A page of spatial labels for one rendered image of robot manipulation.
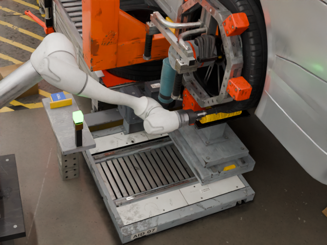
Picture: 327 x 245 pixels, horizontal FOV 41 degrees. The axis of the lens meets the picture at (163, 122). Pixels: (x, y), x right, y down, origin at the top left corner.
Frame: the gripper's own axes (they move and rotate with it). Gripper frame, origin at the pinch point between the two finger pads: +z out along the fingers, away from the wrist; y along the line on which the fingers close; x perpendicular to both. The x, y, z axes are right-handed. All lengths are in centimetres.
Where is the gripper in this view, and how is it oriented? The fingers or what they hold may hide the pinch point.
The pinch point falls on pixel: (220, 109)
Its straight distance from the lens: 226.4
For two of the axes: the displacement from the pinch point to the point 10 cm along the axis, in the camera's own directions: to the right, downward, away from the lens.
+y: 3.8, -0.7, -9.2
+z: 9.0, -2.1, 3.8
